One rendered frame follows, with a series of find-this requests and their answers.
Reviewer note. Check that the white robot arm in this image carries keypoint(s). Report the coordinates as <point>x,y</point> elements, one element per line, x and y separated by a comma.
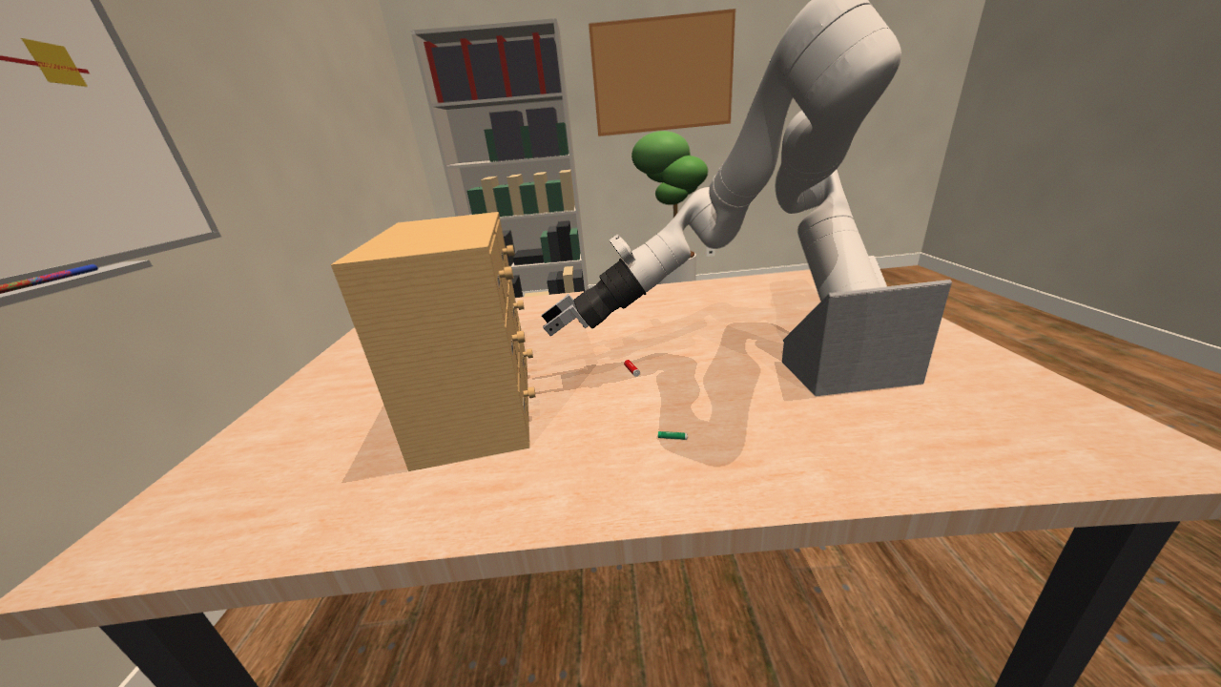
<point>835,60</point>

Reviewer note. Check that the brown wooden drawer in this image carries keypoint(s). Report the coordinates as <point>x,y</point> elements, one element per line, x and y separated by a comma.
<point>512,339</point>
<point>503,251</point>
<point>514,304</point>
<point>524,354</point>
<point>524,393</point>
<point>500,274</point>

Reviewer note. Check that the small wooden chest of drawers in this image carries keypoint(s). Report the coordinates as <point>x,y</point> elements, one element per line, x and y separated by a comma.
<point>424,302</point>

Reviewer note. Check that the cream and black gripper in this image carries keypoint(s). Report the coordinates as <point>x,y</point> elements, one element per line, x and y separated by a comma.
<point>626,281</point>

